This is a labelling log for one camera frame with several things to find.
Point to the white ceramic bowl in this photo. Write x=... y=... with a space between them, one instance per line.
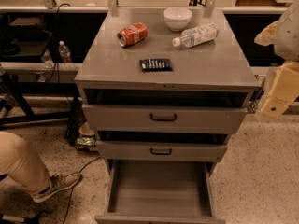
x=177 y=18

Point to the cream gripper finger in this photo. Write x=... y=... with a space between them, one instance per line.
x=284 y=90
x=268 y=35

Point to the black drawer handle middle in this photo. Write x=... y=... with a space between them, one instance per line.
x=161 y=152

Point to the red soda can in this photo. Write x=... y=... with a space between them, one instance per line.
x=132 y=34

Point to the grey metal drawer cabinet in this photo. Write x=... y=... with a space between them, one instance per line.
x=215 y=74

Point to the grey sneaker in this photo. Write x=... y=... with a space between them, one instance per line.
x=58 y=183

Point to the person's leg beige trousers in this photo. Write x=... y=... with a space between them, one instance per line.
x=22 y=164

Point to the black drawer handle top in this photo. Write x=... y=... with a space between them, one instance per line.
x=170 y=118

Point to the small water bottle on shelf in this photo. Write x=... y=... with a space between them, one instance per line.
x=64 y=52

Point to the clear plastic water bottle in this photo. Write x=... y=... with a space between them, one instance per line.
x=196 y=36

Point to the top grey drawer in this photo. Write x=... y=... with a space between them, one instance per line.
x=136 y=118

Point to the green packet on floor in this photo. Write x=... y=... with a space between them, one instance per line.
x=85 y=143

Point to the dark blueberry rxbar wrapper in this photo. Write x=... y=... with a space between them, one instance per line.
x=155 y=65

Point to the bottom grey open drawer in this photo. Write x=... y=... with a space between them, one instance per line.
x=158 y=192

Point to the middle grey drawer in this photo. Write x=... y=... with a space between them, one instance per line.
x=141 y=151

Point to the black drawer handle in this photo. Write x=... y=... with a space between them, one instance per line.
x=170 y=118
x=161 y=152

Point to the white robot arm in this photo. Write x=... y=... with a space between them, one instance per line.
x=284 y=36

